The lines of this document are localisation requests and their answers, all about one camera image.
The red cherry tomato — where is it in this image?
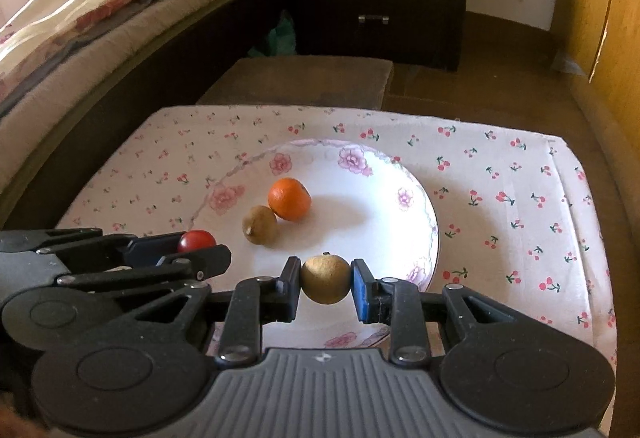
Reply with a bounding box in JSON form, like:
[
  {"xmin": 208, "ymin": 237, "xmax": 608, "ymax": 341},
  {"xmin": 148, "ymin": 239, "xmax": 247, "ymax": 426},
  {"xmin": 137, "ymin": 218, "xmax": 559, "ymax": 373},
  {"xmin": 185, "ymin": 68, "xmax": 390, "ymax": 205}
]
[{"xmin": 178, "ymin": 230, "xmax": 217, "ymax": 253}]

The pale tan longan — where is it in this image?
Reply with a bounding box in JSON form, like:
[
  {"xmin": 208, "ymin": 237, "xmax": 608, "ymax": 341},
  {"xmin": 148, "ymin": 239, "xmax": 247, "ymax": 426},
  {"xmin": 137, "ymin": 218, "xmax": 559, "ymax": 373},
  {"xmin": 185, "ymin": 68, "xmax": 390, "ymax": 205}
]
[{"xmin": 300, "ymin": 254, "xmax": 352, "ymax": 305}]

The small orange tangerine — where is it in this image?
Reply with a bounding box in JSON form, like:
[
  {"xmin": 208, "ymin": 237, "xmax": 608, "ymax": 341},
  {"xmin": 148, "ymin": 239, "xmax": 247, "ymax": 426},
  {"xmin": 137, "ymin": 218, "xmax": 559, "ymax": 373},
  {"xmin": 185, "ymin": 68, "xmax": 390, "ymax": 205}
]
[{"xmin": 268, "ymin": 178, "xmax": 312, "ymax": 222}]

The white floral plate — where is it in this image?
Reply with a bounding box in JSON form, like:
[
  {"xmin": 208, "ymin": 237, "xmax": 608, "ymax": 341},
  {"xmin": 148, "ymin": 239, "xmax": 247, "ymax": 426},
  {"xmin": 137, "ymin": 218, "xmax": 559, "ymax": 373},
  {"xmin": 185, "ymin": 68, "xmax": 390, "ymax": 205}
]
[{"xmin": 188, "ymin": 138, "xmax": 441, "ymax": 350}]

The cherry print tablecloth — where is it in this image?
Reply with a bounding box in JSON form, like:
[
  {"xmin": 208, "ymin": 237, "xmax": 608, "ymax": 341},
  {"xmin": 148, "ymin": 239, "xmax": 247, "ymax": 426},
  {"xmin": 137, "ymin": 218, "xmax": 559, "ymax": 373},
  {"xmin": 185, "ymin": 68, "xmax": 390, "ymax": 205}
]
[{"xmin": 56, "ymin": 104, "xmax": 618, "ymax": 369}]

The bed with beige mattress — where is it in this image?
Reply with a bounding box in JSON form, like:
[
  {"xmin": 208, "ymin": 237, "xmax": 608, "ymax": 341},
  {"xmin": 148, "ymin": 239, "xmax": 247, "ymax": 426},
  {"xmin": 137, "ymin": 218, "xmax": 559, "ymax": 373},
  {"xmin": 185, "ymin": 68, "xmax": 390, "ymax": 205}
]
[{"xmin": 1, "ymin": 0, "xmax": 235, "ymax": 202}]

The wooden wardrobe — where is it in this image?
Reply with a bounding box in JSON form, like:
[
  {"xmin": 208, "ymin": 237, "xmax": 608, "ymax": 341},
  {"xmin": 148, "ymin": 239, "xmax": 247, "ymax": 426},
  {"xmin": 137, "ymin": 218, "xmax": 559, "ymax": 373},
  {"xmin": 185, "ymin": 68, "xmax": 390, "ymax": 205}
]
[{"xmin": 549, "ymin": 0, "xmax": 640, "ymax": 199}]

